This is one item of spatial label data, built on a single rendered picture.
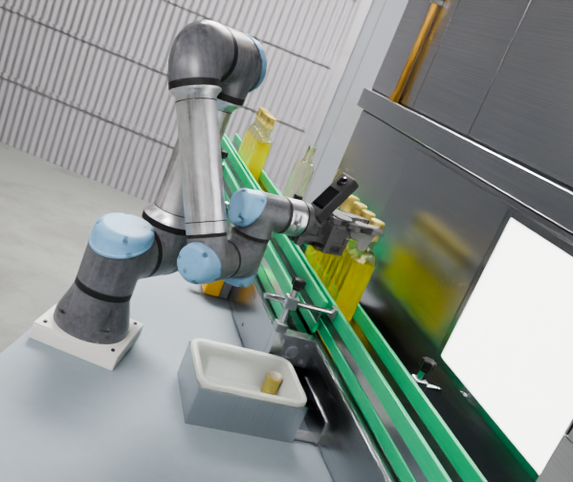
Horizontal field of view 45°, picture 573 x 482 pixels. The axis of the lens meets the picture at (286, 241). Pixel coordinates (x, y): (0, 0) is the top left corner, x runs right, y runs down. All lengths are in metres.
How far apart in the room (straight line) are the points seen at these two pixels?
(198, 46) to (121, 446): 0.70
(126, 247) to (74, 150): 3.85
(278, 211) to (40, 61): 4.00
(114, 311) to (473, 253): 0.72
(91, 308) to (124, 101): 3.70
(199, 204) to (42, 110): 4.03
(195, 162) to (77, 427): 0.49
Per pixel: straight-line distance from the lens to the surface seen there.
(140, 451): 1.22
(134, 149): 5.01
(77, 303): 1.39
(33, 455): 1.15
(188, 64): 1.26
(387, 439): 1.23
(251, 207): 1.30
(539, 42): 1.55
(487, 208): 1.42
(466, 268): 1.42
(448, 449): 1.21
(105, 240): 1.34
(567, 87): 1.42
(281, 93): 4.76
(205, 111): 1.25
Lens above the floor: 1.46
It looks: 16 degrees down
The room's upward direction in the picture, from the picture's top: 22 degrees clockwise
